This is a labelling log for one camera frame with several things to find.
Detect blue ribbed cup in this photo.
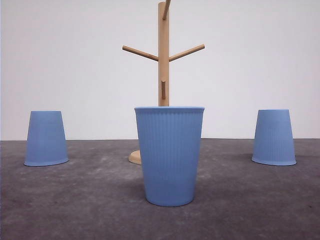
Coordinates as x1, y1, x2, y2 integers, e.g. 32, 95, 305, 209
134, 107, 205, 207
24, 110, 69, 167
251, 109, 297, 166

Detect wooden mug tree stand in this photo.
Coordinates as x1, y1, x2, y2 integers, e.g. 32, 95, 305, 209
122, 0, 205, 165

